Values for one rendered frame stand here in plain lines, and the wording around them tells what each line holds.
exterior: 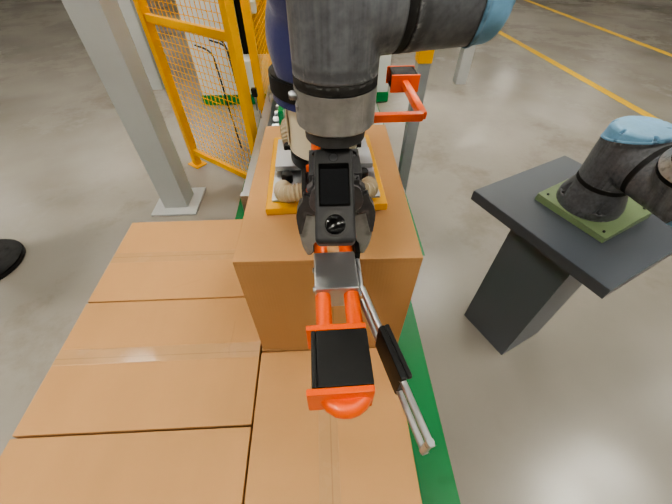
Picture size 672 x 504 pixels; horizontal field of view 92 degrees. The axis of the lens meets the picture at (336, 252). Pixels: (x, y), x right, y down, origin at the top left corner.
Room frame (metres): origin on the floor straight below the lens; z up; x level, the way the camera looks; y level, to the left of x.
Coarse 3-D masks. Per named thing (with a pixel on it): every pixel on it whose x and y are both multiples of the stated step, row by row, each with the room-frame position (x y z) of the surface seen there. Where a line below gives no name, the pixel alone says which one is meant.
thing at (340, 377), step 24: (312, 336) 0.19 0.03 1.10; (336, 336) 0.19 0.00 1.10; (360, 336) 0.19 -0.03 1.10; (312, 360) 0.16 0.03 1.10; (336, 360) 0.16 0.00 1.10; (360, 360) 0.16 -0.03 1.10; (312, 384) 0.13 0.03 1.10; (336, 384) 0.13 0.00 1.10; (360, 384) 0.13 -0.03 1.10; (312, 408) 0.12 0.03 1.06
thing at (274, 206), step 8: (280, 144) 0.87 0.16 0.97; (272, 152) 0.84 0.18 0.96; (272, 160) 0.79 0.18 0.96; (272, 168) 0.75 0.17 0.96; (272, 176) 0.72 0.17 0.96; (280, 176) 0.71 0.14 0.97; (288, 176) 0.67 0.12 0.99; (296, 176) 0.71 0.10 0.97; (272, 184) 0.68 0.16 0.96; (272, 192) 0.65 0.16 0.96; (272, 200) 0.61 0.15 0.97; (272, 208) 0.59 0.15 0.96; (280, 208) 0.59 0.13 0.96; (288, 208) 0.59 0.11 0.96; (296, 208) 0.59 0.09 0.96
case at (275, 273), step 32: (384, 128) 1.02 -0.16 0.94; (384, 160) 0.82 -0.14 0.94; (256, 192) 0.67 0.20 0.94; (384, 192) 0.67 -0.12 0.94; (256, 224) 0.55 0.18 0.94; (288, 224) 0.55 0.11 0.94; (384, 224) 0.55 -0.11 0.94; (256, 256) 0.45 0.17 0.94; (288, 256) 0.45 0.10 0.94; (384, 256) 0.45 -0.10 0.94; (416, 256) 0.45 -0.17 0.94; (256, 288) 0.44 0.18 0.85; (288, 288) 0.44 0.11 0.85; (384, 288) 0.45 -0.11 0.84; (256, 320) 0.44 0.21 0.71; (288, 320) 0.44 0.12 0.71; (384, 320) 0.45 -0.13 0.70
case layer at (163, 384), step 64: (128, 256) 0.81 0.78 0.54; (192, 256) 0.81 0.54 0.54; (128, 320) 0.54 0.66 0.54; (192, 320) 0.54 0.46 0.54; (64, 384) 0.34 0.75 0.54; (128, 384) 0.34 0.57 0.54; (192, 384) 0.34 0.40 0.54; (256, 384) 0.34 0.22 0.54; (384, 384) 0.34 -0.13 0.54; (64, 448) 0.18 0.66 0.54; (128, 448) 0.18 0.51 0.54; (192, 448) 0.18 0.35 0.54; (256, 448) 0.18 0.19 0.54; (320, 448) 0.18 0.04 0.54; (384, 448) 0.18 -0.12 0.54
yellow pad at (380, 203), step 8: (368, 136) 0.93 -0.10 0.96; (360, 144) 0.83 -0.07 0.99; (368, 144) 0.88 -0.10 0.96; (368, 168) 0.74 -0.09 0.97; (376, 168) 0.75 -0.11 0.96; (376, 176) 0.72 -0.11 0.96; (376, 200) 0.62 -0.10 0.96; (384, 200) 0.62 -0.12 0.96; (376, 208) 0.60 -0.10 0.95; (384, 208) 0.60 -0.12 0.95
